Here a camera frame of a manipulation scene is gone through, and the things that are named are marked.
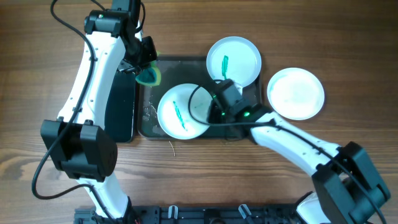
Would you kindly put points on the black serving tray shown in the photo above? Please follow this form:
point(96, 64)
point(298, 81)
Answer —
point(177, 70)

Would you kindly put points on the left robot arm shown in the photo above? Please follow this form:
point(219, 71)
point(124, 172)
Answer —
point(76, 141)

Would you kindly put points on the green yellow sponge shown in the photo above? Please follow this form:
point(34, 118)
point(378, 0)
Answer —
point(148, 73)

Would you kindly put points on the black water basin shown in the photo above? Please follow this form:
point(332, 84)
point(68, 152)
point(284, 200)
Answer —
point(119, 115)

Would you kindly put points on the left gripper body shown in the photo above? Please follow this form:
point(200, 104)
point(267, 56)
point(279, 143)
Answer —
point(134, 66)

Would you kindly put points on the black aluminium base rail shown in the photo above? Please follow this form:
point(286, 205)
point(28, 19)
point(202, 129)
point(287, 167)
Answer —
point(268, 214)

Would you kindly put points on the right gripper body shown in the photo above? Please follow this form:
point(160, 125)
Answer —
point(214, 111)

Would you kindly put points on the white plate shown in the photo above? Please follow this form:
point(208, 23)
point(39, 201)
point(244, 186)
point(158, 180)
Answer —
point(183, 110)
point(234, 58)
point(295, 93)

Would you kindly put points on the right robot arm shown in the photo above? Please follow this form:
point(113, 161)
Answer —
point(348, 187)

